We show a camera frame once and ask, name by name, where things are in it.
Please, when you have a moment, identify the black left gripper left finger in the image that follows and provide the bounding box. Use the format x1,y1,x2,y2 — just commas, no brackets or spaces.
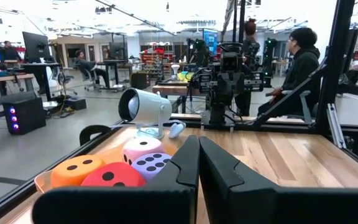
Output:
32,136,200,224

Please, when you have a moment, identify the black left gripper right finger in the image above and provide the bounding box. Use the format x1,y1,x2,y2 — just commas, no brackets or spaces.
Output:
199,136,358,224

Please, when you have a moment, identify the large red foam die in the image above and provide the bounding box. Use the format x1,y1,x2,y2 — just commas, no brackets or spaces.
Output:
81,161,146,187

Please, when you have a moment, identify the large pink foam die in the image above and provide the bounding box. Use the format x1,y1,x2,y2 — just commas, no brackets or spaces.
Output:
122,136,167,166

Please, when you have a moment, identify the large orange foam die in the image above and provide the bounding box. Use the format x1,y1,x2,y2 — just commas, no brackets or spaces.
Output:
50,154,107,189

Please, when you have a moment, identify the black monitor on arm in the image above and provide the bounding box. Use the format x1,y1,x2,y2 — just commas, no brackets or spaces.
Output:
22,30,52,63

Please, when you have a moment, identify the large purple foam die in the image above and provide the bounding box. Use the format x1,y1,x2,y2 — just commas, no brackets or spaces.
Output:
131,152,173,183

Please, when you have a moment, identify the yellow green container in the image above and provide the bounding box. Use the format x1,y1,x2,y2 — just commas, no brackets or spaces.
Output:
177,71,195,83

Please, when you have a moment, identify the blue lit screen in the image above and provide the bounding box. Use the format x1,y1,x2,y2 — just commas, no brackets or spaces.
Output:
202,28,219,57

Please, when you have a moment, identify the wooden workbench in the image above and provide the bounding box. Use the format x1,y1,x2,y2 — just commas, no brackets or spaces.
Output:
152,83,205,114

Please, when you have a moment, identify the person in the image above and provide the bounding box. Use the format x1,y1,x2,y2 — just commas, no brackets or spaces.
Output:
257,27,321,118
242,18,260,103
73,49,109,87
0,40,22,62

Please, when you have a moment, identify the white oval puck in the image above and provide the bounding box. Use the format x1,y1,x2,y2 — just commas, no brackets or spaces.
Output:
168,119,187,139

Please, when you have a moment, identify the orange translucent plastic bin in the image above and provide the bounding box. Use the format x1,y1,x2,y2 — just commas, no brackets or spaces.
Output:
34,141,180,194

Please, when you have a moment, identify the grey chair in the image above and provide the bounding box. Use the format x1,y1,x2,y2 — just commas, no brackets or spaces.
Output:
265,89,314,124

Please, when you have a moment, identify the red parts shelf rack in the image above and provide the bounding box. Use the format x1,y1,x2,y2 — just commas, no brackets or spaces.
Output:
140,46,174,79

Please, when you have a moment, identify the black box with lights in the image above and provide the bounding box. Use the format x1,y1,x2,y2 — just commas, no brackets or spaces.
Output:
3,97,47,135

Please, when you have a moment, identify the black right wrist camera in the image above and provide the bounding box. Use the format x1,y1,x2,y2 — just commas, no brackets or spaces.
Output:
221,52,242,74

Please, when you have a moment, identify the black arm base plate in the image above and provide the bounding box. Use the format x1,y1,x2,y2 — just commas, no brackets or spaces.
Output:
200,118,236,131

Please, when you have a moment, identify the black projector power cable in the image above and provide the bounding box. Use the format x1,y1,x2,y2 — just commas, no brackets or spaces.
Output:
78,124,113,146

